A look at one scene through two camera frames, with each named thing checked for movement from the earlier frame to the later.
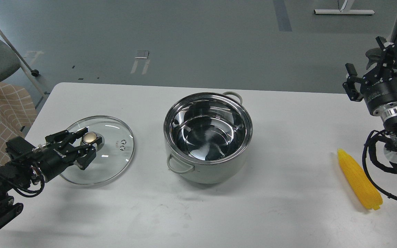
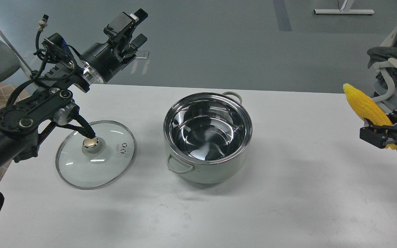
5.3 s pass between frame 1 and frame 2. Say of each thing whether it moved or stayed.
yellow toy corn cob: moved
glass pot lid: moved
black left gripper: moved
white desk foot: stayed
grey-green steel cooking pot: stayed
